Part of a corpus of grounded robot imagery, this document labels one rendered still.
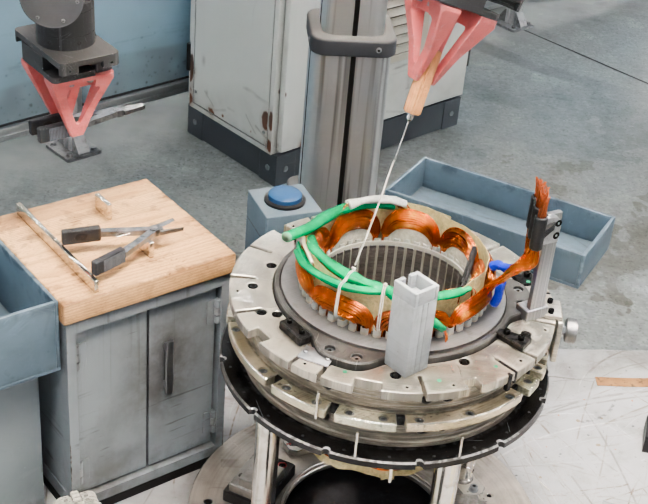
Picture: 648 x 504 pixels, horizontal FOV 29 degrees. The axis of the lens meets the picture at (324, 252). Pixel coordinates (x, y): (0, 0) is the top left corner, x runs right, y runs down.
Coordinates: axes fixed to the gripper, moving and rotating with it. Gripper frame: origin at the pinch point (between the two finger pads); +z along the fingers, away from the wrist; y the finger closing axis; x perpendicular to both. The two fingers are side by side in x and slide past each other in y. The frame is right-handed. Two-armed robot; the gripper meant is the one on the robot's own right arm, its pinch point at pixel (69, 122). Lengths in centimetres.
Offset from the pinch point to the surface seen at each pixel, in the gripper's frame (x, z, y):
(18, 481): -12.9, 34.9, 10.4
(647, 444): 55, 40, 41
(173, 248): 6.4, 12.0, 9.9
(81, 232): -2.4, 9.2, 6.3
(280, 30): 140, 74, -152
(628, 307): 183, 122, -52
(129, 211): 6.3, 12.1, 0.9
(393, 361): 9.9, 7.9, 41.4
